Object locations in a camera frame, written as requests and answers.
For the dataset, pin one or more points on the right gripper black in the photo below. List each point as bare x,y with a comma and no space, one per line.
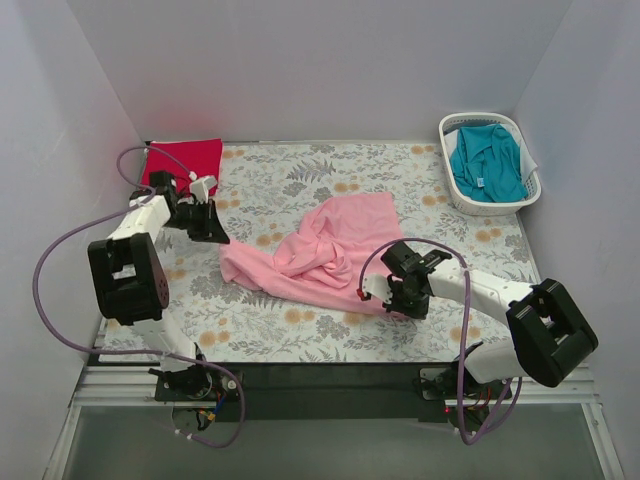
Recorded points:
407,303

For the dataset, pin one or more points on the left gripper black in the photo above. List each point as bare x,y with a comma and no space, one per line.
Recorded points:
208,220

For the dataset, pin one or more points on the pink t shirt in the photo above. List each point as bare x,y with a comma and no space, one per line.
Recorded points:
320,263

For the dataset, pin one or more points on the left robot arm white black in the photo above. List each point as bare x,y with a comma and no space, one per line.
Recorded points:
131,285

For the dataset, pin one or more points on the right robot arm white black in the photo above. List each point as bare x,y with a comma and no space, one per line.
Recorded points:
549,335

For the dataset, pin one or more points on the floral table mat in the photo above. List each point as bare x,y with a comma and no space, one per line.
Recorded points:
265,190

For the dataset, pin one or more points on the folded red t shirt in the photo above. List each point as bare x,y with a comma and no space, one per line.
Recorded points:
180,158

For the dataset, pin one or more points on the white laundry basket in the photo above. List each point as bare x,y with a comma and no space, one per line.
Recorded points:
465,204

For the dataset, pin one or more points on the teal t shirt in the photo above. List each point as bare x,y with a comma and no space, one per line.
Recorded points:
486,165

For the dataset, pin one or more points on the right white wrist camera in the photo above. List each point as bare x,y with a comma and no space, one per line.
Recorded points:
375,285

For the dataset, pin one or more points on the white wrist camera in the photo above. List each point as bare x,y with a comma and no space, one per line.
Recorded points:
375,285
200,186

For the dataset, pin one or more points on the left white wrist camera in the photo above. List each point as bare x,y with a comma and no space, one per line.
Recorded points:
200,186

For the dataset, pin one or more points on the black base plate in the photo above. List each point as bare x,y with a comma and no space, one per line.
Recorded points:
315,391

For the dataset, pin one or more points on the aluminium frame rail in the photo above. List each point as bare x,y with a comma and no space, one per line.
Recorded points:
115,430

